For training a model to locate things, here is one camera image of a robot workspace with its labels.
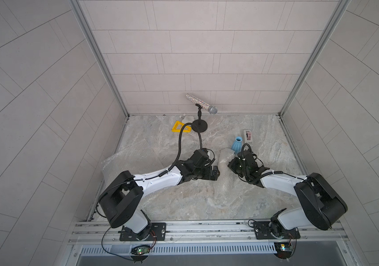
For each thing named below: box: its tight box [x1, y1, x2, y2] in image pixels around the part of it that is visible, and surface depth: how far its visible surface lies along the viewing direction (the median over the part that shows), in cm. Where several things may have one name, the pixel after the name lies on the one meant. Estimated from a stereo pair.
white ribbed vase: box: [213, 148, 238, 205], surface depth 81 cm
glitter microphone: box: [185, 93, 218, 115], surface depth 95 cm
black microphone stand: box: [191, 103, 208, 133], surface depth 111 cm
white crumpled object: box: [181, 115, 195, 125], surface depth 114 cm
